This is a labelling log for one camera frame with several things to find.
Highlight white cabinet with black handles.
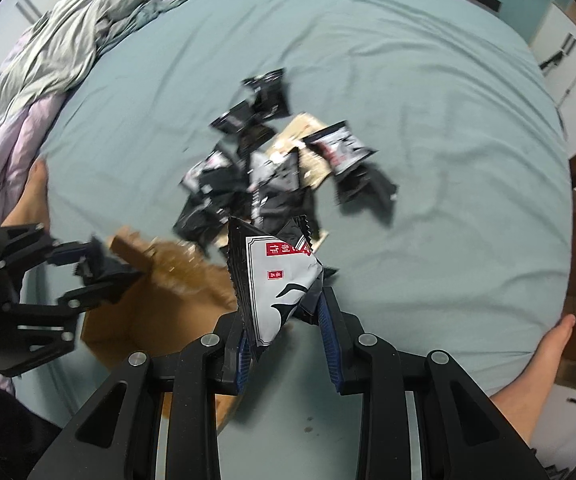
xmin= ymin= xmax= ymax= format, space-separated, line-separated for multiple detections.
xmin=528 ymin=0 xmax=576 ymax=201

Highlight person's right foot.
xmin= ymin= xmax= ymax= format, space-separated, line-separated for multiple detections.
xmin=488 ymin=314 xmax=576 ymax=453

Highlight person's foot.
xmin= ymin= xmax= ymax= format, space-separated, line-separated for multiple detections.
xmin=488 ymin=314 xmax=576 ymax=453
xmin=0 ymin=160 xmax=52 ymax=231

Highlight brown cardboard box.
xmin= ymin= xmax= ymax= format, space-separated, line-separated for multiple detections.
xmin=80 ymin=226 xmax=241 ymax=436

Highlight black foil snack packet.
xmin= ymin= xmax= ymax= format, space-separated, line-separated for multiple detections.
xmin=74 ymin=234 xmax=145 ymax=291

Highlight grey-green crumpled quilt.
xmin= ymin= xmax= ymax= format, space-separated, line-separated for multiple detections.
xmin=0 ymin=0 xmax=203 ymax=126

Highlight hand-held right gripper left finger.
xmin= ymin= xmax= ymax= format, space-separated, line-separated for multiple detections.
xmin=28 ymin=310 xmax=255 ymax=480

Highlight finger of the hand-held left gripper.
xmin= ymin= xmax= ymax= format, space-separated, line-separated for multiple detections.
xmin=0 ymin=271 xmax=146 ymax=378
xmin=0 ymin=224 xmax=94 ymax=286

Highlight teal bed sheet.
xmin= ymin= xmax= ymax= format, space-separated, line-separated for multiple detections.
xmin=12 ymin=0 xmax=576 ymax=480

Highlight person's left foot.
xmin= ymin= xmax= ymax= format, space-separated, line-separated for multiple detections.
xmin=0 ymin=160 xmax=52 ymax=231

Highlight lilac quilt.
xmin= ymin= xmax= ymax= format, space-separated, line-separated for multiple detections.
xmin=0 ymin=30 xmax=71 ymax=211

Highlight pile of snack packets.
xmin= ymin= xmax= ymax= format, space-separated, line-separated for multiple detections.
xmin=172 ymin=67 xmax=399 ymax=261

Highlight white deer print snack packet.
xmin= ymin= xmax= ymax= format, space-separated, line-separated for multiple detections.
xmin=225 ymin=215 xmax=339 ymax=361

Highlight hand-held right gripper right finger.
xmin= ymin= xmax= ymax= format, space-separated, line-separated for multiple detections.
xmin=313 ymin=286 xmax=549 ymax=480

